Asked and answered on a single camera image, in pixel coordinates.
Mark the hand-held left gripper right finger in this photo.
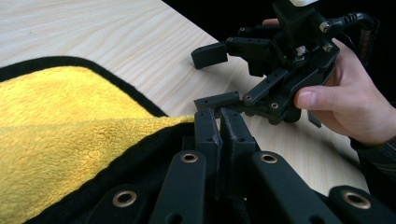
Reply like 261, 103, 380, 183
219, 108, 260, 200

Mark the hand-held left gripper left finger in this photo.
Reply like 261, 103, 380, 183
194, 109, 222, 200

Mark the yellow and black cloth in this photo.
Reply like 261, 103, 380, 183
0, 55, 196, 224

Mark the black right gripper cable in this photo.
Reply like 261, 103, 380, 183
326, 11, 380, 66

